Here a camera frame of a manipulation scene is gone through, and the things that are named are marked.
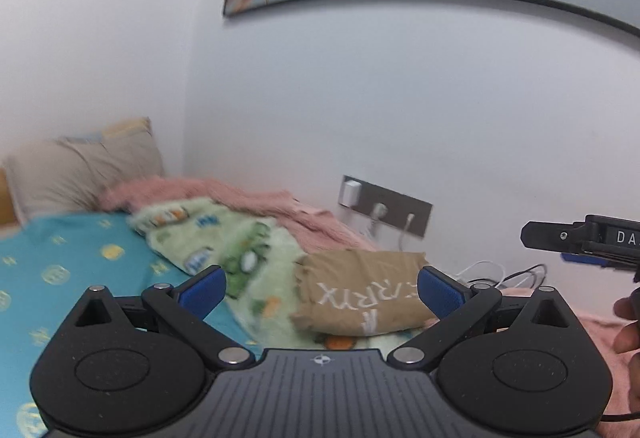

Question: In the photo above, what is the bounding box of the white cable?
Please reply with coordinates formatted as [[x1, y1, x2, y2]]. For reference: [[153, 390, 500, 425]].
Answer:
[[449, 259, 507, 287]]

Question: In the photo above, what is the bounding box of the pink fluffy blanket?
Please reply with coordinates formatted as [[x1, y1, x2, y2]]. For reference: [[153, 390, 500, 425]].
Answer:
[[100, 176, 640, 438]]

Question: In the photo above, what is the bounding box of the blue smiley bed sheet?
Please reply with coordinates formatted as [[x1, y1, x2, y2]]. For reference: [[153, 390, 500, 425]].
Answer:
[[0, 210, 266, 438]]

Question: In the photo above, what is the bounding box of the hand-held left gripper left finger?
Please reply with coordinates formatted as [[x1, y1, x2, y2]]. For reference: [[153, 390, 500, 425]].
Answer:
[[64, 265, 256, 371]]

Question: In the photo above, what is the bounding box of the person's right hand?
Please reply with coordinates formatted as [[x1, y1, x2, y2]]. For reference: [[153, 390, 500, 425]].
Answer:
[[613, 288, 640, 355]]

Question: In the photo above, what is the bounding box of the white plug with cable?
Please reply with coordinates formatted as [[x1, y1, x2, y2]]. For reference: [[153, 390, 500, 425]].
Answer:
[[367, 202, 389, 239], [398, 213, 417, 255]]

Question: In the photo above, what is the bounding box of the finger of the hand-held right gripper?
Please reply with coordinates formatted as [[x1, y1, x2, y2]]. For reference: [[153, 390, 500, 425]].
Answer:
[[561, 252, 610, 267], [520, 220, 588, 250]]

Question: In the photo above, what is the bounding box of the yellow pillow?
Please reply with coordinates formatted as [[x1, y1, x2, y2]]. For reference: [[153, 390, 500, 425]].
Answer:
[[100, 117, 153, 142]]

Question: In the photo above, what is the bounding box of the grey wall socket panel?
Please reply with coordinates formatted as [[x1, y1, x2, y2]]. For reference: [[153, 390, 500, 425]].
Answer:
[[338, 174, 433, 239]]

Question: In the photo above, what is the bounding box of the tan printed t-shirt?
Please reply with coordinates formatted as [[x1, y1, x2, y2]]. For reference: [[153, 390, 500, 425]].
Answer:
[[290, 249, 441, 336]]

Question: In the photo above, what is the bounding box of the green cartoon blanket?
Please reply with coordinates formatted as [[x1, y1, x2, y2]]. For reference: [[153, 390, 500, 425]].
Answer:
[[127, 198, 431, 354]]

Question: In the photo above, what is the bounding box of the tan padded headboard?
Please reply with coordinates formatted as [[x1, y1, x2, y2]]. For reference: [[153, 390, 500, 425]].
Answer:
[[0, 168, 18, 226]]

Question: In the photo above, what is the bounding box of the grey pillow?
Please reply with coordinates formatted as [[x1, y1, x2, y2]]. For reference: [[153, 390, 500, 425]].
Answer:
[[2, 133, 166, 224]]

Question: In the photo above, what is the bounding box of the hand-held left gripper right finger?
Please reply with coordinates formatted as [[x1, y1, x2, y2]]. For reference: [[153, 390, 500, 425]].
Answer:
[[387, 265, 577, 371]]

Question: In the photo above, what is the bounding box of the white charger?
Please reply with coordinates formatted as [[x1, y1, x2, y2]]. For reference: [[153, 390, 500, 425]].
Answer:
[[341, 179, 362, 209]]

